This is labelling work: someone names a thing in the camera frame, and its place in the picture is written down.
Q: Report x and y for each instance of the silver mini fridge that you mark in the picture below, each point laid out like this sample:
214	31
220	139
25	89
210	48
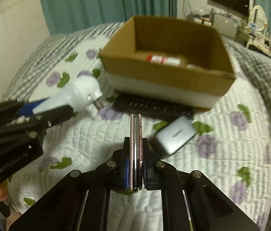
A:
225	25

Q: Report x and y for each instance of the red capped white bottle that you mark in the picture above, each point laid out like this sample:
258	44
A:
164	60

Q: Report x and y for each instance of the black remote control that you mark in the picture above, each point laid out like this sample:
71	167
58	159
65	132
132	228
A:
153	108

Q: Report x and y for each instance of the round white vanity mirror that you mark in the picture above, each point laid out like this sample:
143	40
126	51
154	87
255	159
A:
258	21

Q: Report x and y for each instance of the grey power bank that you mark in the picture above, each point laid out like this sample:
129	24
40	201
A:
168	140

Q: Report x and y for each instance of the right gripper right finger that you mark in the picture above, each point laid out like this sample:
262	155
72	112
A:
190	201

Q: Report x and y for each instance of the white handheld device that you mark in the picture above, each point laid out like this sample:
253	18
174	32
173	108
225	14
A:
79	94

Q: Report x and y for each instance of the green checkered bedspread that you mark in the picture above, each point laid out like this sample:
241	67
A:
232	147

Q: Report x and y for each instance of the green curtain left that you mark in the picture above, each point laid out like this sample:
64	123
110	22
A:
67	16

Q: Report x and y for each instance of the brown cardboard box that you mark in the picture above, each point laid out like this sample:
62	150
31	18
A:
204	75

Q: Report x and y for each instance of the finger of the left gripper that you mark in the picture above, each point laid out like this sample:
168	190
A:
45	120
17	108

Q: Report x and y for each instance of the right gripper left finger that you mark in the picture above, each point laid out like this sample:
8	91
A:
79	201

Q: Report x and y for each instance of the white dressing table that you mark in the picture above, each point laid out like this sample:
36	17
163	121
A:
256	44

